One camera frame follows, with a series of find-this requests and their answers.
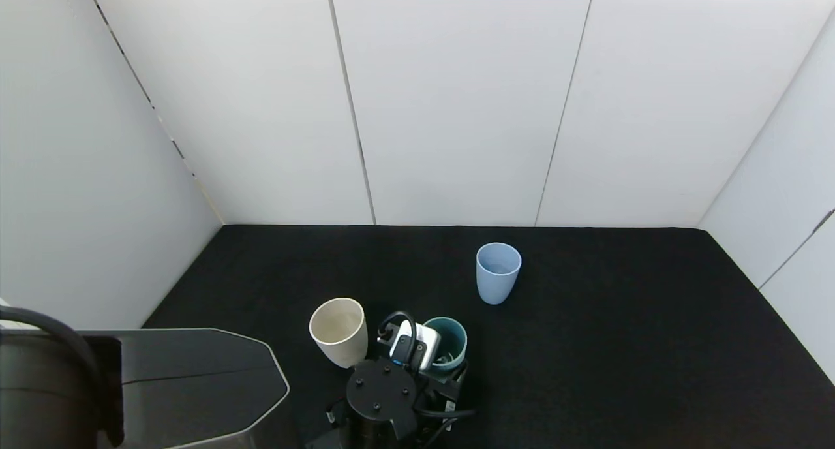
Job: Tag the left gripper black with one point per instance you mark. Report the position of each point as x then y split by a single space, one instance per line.
455 385

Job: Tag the teal green plastic cup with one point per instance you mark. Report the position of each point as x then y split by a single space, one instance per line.
453 338

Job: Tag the light blue plastic cup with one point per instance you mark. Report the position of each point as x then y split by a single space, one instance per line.
497 286

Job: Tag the cream white plastic cup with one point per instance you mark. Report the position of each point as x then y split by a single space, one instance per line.
342 351

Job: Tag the black table cloth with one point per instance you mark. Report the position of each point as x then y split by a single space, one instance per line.
620 371

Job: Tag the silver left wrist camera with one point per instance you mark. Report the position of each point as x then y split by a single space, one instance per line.
424 344

